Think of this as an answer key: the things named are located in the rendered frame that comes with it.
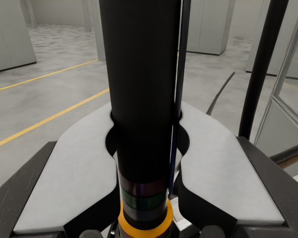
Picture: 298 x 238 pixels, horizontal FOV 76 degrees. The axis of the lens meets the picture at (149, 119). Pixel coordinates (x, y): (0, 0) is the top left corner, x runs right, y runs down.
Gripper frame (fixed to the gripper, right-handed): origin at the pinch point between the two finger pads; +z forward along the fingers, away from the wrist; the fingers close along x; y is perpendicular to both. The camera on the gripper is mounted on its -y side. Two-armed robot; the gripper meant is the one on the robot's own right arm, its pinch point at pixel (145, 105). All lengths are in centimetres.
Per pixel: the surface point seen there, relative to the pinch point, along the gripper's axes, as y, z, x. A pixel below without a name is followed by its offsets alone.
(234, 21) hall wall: 85, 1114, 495
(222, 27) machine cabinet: 64, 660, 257
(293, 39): 14, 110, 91
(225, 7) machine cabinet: 9, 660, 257
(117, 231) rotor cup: 29.4, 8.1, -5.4
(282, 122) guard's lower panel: 60, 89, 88
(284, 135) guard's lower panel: 65, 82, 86
